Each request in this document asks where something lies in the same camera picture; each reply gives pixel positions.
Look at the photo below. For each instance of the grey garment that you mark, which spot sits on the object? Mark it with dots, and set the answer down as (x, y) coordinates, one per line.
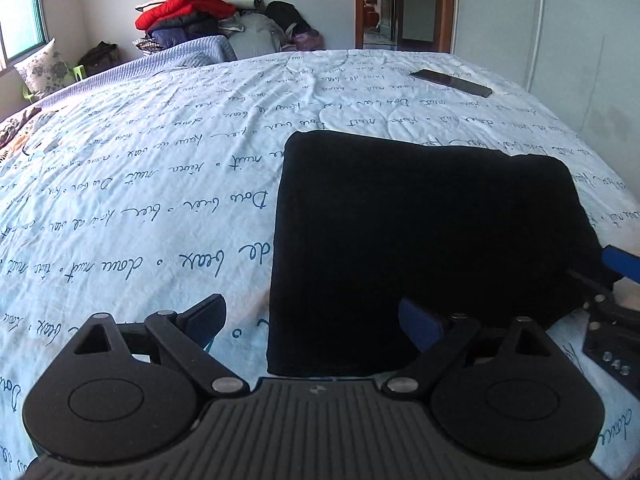
(255, 35)

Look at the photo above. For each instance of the white printed bedspread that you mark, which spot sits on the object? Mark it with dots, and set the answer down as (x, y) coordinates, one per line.
(150, 185)

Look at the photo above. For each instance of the pink plastic bag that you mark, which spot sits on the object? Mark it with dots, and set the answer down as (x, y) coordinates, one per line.
(307, 40)

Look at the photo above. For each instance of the window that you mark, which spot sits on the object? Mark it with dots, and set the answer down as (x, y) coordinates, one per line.
(17, 10)

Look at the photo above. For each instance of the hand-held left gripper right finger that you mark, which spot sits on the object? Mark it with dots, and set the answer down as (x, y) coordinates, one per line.
(419, 325)

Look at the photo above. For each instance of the lavender knitted blanket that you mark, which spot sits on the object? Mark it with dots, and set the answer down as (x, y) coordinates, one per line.
(185, 55)

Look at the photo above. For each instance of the black bag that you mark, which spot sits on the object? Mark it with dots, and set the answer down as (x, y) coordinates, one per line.
(287, 16)

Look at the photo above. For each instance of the dark olive bag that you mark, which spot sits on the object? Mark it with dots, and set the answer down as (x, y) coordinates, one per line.
(97, 57)

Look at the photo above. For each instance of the black pants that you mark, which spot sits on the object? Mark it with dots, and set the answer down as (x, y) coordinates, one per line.
(410, 240)

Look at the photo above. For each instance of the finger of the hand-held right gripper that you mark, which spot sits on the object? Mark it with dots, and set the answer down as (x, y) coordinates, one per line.
(622, 261)
(592, 282)

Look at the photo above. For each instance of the green plastic stool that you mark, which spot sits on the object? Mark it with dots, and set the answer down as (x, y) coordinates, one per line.
(77, 72)

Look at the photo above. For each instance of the red jacket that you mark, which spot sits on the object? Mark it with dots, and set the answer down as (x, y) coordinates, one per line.
(187, 10)

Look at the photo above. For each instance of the patterned brown blanket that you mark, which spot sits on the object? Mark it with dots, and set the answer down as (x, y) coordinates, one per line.
(15, 127)

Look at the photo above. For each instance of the dark navy jacket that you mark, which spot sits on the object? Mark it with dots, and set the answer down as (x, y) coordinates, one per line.
(175, 30)

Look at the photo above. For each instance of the floral pillow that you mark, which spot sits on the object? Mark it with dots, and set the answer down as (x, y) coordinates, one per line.
(44, 67)

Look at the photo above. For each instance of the black phone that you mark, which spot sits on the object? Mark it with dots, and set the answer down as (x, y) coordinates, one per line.
(451, 83)

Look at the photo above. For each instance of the white wall pipe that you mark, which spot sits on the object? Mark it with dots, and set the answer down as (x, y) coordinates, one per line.
(536, 25)

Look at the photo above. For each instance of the brown wooden door frame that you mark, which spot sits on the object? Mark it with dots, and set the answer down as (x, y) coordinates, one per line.
(406, 7)

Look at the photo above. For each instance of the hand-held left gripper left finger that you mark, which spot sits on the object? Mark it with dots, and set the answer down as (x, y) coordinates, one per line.
(205, 317)

